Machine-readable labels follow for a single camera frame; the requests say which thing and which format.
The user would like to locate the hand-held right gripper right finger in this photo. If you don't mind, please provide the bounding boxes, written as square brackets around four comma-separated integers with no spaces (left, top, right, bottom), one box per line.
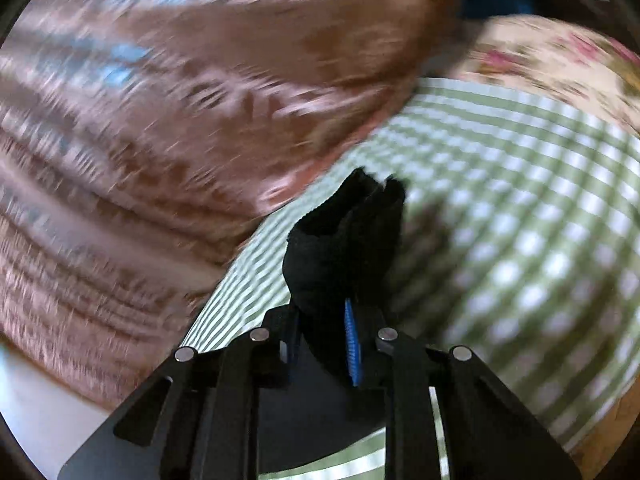
[344,299,583,480]

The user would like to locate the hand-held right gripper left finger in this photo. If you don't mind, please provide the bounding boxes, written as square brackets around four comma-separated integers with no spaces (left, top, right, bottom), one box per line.
[57,305,303,480]

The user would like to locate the black embroidered pants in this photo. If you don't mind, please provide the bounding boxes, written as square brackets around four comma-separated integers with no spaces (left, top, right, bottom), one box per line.
[257,167,407,473]

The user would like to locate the green checked bed sheet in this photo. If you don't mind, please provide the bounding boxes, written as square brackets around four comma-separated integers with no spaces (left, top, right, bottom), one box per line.
[185,77,640,480]

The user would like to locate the pink brown floral curtain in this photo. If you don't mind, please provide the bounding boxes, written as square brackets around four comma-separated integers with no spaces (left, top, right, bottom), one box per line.
[0,0,468,411]

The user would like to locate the cream floral cloth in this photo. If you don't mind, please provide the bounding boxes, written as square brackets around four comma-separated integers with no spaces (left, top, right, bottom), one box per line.
[452,14,640,136]

